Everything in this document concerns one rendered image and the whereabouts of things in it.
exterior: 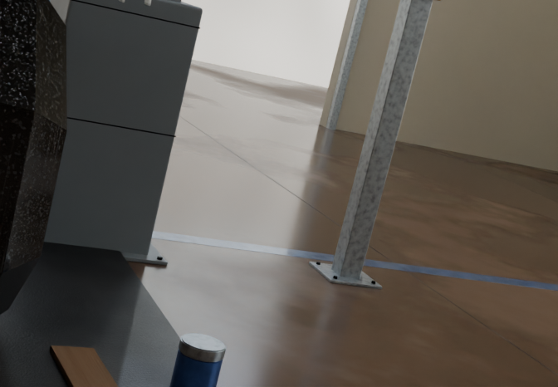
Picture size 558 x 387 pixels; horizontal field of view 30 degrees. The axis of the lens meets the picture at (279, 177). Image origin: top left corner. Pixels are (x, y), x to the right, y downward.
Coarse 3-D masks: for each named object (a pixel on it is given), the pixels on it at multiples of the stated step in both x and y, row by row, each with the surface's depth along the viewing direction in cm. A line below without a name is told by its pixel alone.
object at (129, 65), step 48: (96, 0) 302; (96, 48) 305; (144, 48) 311; (192, 48) 316; (96, 96) 309; (144, 96) 314; (96, 144) 312; (144, 144) 318; (96, 192) 316; (144, 192) 322; (48, 240) 314; (96, 240) 320; (144, 240) 326
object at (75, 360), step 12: (60, 348) 231; (72, 348) 232; (84, 348) 234; (60, 360) 224; (72, 360) 226; (84, 360) 227; (96, 360) 229; (72, 372) 219; (84, 372) 221; (96, 372) 222; (108, 372) 224; (72, 384) 214; (84, 384) 215; (96, 384) 216; (108, 384) 218
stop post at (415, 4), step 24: (408, 0) 346; (432, 0) 347; (408, 24) 346; (408, 48) 348; (384, 72) 353; (408, 72) 350; (384, 96) 351; (384, 120) 352; (384, 144) 354; (360, 168) 359; (384, 168) 356; (360, 192) 356; (360, 216) 357; (360, 240) 360; (312, 264) 368; (336, 264) 364; (360, 264) 362
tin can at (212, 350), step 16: (192, 336) 224; (208, 336) 227; (192, 352) 218; (208, 352) 218; (224, 352) 222; (176, 368) 222; (192, 368) 219; (208, 368) 219; (176, 384) 221; (192, 384) 219; (208, 384) 220
